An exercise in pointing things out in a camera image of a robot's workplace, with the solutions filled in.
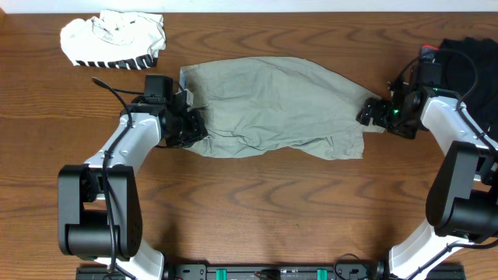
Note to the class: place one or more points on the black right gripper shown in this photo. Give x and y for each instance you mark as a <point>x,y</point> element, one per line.
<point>380,119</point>

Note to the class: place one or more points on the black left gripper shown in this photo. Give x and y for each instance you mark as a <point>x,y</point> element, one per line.
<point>193,127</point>

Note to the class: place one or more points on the khaki green shorts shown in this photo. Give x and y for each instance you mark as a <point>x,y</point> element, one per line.
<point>259,104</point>

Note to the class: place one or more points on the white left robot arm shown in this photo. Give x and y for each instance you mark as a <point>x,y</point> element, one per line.
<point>99,213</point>

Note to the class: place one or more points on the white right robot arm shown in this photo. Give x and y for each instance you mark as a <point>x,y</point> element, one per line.
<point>461,206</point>

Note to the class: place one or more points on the black garment with white marks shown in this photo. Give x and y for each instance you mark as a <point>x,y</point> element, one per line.
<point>470,62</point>

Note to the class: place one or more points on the white black folded shirt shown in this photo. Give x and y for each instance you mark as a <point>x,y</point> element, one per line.
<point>127,40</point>

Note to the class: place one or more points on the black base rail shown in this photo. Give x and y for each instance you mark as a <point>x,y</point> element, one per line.
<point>346,270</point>

